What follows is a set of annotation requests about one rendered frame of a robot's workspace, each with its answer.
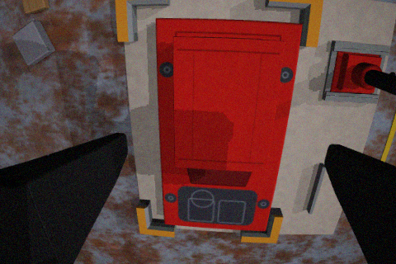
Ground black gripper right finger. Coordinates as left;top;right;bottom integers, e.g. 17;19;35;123
324;144;396;264

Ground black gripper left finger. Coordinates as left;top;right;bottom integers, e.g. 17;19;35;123
0;132;128;264

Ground yellow rectangular frame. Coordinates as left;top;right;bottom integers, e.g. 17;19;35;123
380;112;396;163

